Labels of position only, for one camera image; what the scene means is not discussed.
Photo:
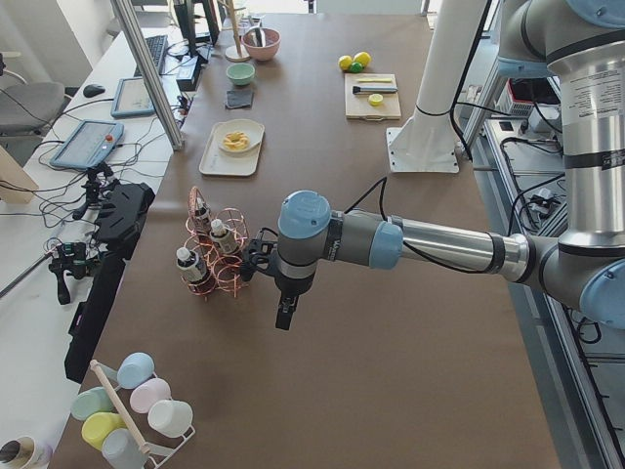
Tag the aluminium frame post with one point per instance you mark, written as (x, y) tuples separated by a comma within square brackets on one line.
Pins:
[(125, 13)]

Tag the cream serving tray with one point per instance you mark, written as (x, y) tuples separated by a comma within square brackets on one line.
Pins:
[(216, 162)]

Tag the pink cup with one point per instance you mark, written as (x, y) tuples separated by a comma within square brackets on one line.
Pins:
[(147, 394)]

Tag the yellow cup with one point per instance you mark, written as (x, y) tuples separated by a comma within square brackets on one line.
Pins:
[(98, 426)]

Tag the pink bowl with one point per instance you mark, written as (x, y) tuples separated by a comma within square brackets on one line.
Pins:
[(267, 53)]

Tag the grey office chair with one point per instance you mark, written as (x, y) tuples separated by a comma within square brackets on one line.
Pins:
[(28, 108)]

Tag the blue cup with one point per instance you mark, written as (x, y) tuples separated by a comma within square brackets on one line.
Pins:
[(136, 369)]

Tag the white cup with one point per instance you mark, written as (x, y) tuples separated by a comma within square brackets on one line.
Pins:
[(171, 418)]

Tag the tape roll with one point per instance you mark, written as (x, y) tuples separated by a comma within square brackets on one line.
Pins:
[(25, 453)]

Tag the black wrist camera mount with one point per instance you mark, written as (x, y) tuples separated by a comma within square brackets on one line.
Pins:
[(256, 256)]

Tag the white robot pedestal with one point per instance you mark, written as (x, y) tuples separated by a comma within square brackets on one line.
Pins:
[(426, 142)]

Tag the yellow lemon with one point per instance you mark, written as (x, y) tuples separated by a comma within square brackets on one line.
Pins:
[(362, 58), (345, 62)]

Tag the yellow plastic knife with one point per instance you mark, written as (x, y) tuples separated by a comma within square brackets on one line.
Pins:
[(374, 79)]

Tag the blue teach pendant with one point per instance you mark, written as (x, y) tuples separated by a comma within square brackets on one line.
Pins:
[(91, 142), (131, 99)]

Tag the grey cup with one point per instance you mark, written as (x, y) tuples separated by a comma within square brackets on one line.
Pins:
[(121, 451)]

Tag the green bowl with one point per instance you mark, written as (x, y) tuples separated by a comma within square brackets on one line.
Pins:
[(241, 74)]

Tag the wooden mug tree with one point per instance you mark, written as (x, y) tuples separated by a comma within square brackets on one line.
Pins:
[(235, 53)]

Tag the grey folded cloth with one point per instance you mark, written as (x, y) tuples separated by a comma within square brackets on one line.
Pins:
[(239, 98)]

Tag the black keyboard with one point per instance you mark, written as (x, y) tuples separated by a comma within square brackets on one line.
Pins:
[(157, 46)]

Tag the white plate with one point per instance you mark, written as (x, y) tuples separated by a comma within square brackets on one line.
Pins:
[(253, 129)]

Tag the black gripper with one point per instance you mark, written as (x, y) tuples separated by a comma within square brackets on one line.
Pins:
[(288, 284)]

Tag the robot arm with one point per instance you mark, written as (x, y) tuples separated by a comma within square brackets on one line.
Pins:
[(582, 43)]

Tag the tea bottle white cap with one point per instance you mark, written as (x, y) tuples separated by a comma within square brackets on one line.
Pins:
[(222, 237)]

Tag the lemon half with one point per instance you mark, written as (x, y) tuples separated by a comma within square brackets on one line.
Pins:
[(375, 100)]

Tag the white wire cup rack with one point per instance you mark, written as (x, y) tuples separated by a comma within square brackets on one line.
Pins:
[(159, 448)]

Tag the green cup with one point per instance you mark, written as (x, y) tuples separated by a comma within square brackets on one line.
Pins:
[(89, 402)]

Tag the black hand-held gripper device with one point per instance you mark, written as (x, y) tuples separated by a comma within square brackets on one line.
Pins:
[(122, 214)]

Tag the copper wire bottle rack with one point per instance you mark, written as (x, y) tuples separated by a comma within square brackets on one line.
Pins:
[(223, 274)]

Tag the black computer mouse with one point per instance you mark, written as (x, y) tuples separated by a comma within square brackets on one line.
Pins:
[(93, 90)]

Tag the wooden cutting board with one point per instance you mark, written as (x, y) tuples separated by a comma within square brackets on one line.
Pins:
[(357, 107)]

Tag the steel muddler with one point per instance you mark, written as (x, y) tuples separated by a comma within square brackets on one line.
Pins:
[(362, 89)]

